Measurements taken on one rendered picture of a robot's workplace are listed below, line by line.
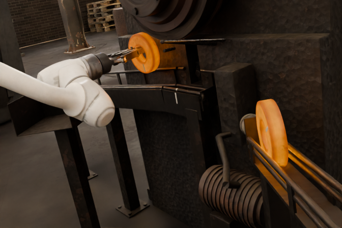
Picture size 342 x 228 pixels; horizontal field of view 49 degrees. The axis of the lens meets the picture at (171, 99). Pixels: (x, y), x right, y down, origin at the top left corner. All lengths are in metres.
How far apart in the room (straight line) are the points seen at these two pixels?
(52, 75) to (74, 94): 0.15
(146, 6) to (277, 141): 0.59
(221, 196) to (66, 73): 0.60
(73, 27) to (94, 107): 7.16
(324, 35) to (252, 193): 0.44
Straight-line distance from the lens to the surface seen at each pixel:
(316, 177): 0.76
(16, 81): 1.07
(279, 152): 0.81
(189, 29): 1.16
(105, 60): 1.31
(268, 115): 0.81
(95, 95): 1.12
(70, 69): 1.23
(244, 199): 1.01
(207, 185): 1.09
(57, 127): 1.52
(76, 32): 8.27
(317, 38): 1.02
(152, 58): 1.38
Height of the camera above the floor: 1.06
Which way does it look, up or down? 17 degrees down
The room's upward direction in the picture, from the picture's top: 10 degrees counter-clockwise
